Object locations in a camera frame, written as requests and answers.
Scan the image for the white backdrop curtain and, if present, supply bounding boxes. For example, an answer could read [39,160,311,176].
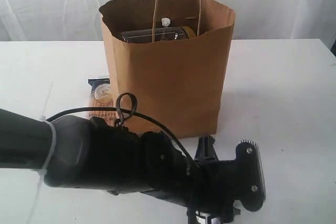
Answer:
[0,0,336,57]

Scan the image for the clear jar with yellow lid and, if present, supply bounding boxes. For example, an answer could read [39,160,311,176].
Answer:
[120,26,196,44]

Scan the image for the white zip tie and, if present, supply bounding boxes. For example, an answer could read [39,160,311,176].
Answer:
[26,82,57,224]

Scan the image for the white crumb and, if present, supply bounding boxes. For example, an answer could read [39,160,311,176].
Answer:
[161,17,171,27]

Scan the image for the spaghetti packet with Italian flag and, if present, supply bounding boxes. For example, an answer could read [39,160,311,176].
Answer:
[88,78,117,126]

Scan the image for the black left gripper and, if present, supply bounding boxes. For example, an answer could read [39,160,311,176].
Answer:
[187,136,266,223]

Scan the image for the large brown paper bag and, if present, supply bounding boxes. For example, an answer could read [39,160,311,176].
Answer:
[99,0,236,138]

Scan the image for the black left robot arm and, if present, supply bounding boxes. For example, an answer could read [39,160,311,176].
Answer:
[1,110,266,223]

